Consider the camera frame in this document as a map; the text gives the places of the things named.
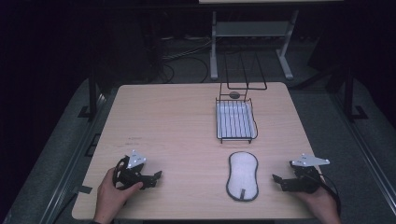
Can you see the dark round suction cup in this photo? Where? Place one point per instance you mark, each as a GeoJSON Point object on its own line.
{"type": "Point", "coordinates": [234, 94]}

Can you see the white metal stand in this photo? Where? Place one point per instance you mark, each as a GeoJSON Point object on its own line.
{"type": "Point", "coordinates": [252, 28]}

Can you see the person's right hand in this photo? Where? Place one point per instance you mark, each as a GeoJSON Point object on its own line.
{"type": "Point", "coordinates": [322, 203]}

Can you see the black tape piece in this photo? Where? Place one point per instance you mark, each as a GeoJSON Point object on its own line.
{"type": "Point", "coordinates": [84, 189]}

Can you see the white tray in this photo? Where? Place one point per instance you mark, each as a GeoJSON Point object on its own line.
{"type": "Point", "coordinates": [235, 119]}

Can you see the white pad with dark rim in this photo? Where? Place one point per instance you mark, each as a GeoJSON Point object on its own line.
{"type": "Point", "coordinates": [243, 175]}

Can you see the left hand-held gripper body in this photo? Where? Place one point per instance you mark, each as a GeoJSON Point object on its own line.
{"type": "Point", "coordinates": [132, 174]}

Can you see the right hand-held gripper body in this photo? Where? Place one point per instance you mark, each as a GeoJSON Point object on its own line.
{"type": "Point", "coordinates": [306, 177]}

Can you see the person's left hand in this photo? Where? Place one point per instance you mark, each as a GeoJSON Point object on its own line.
{"type": "Point", "coordinates": [110, 196]}

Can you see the black metal post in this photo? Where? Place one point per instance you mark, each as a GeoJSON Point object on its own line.
{"type": "Point", "coordinates": [350, 93]}
{"type": "Point", "coordinates": [92, 96]}

